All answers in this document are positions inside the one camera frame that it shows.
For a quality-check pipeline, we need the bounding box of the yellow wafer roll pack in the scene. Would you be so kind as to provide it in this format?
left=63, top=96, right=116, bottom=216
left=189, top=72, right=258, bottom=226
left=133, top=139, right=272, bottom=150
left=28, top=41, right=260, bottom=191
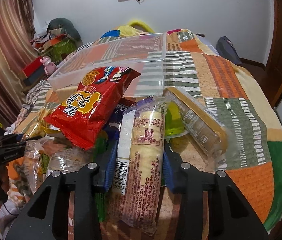
left=108, top=97, right=169, bottom=235

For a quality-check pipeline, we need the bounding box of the brown biscuit roll pack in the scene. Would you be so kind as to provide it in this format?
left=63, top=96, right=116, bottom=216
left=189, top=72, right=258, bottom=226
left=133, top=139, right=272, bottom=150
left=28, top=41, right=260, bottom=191
left=163, top=87, right=229, bottom=158

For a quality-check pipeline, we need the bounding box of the red chip bag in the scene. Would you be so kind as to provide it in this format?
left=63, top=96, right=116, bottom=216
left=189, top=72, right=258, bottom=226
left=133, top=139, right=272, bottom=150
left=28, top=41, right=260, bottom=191
left=44, top=66, right=140, bottom=150

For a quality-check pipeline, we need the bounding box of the green jelly cup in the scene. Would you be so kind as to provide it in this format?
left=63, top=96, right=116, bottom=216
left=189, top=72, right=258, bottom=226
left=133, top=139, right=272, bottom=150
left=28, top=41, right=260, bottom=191
left=165, top=102, right=185, bottom=137

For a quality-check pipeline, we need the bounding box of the clear plastic storage box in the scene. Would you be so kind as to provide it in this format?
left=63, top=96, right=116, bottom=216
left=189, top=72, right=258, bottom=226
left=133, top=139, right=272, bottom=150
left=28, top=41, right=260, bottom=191
left=48, top=33, right=166, bottom=98

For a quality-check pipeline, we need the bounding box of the clear wrapped pastry pack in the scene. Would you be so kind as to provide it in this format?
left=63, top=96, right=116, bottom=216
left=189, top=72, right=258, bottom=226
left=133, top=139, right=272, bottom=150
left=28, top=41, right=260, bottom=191
left=22, top=137, right=94, bottom=193

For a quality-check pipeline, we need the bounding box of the patchwork striped blanket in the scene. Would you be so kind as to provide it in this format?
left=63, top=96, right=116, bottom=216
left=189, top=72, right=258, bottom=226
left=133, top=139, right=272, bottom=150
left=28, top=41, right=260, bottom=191
left=9, top=29, right=282, bottom=239

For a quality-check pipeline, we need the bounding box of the red and black box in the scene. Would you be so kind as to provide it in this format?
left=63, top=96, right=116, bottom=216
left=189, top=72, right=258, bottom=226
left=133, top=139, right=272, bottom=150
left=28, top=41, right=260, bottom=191
left=22, top=56, right=45, bottom=86

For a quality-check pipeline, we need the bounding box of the pink plush toy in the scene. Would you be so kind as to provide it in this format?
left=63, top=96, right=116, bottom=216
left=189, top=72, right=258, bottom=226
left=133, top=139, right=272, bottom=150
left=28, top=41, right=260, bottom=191
left=40, top=56, right=57, bottom=76

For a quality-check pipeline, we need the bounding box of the striped brown curtain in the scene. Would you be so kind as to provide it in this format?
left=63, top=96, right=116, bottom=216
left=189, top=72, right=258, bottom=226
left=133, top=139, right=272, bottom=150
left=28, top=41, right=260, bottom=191
left=0, top=0, right=38, bottom=125

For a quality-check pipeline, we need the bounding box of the clutter pile with green bag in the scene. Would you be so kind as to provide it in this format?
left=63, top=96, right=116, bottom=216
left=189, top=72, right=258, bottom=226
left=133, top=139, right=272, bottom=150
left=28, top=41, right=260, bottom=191
left=31, top=17, right=82, bottom=64

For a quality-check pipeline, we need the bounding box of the grey bag on floor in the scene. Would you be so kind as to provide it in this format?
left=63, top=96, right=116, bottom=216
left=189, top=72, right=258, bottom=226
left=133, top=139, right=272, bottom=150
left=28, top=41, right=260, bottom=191
left=216, top=36, right=242, bottom=66

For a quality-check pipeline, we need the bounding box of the yellow pillow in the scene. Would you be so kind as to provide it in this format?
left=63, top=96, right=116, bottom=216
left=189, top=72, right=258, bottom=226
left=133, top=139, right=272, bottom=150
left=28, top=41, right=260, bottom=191
left=117, top=20, right=155, bottom=37

